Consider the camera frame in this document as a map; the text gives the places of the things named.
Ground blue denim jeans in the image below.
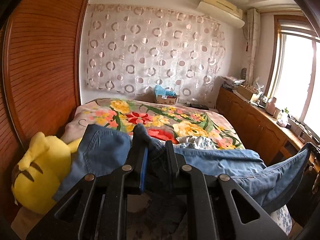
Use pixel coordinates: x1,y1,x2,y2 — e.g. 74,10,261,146
53,124,313,213

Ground floral bed cover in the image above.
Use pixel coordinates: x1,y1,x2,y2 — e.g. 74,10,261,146
61,98,244,147

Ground cardboard box with blue cloth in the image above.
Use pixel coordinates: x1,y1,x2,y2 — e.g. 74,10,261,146
154,85,177,105

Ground wooden sideboard cabinet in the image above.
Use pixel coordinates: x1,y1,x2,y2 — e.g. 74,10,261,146
216,87,304,166

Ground stack of papers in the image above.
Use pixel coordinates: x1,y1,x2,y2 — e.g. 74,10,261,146
222,76,246,90

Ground cardboard box on cabinet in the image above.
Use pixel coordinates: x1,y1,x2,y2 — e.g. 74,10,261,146
236,85,260,102

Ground circle patterned sheer curtain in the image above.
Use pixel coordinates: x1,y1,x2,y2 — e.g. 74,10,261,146
85,4,226,102

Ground yellow plush toy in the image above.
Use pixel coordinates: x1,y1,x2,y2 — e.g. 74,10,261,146
11,132,81,215

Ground pink bottle on sill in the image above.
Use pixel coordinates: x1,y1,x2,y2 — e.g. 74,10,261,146
265,97,277,115

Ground blue floral white sheet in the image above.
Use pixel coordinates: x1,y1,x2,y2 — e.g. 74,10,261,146
176,135,293,235

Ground window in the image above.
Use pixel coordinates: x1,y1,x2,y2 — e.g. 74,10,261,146
267,15,319,136

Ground tied window curtain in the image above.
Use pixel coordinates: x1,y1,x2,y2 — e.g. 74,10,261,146
246,8,260,84

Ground wooden louvered wardrobe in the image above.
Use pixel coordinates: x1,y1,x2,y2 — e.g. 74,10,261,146
0,0,96,205

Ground wall air conditioner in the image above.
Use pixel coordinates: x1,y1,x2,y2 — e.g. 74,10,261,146
197,0,245,29

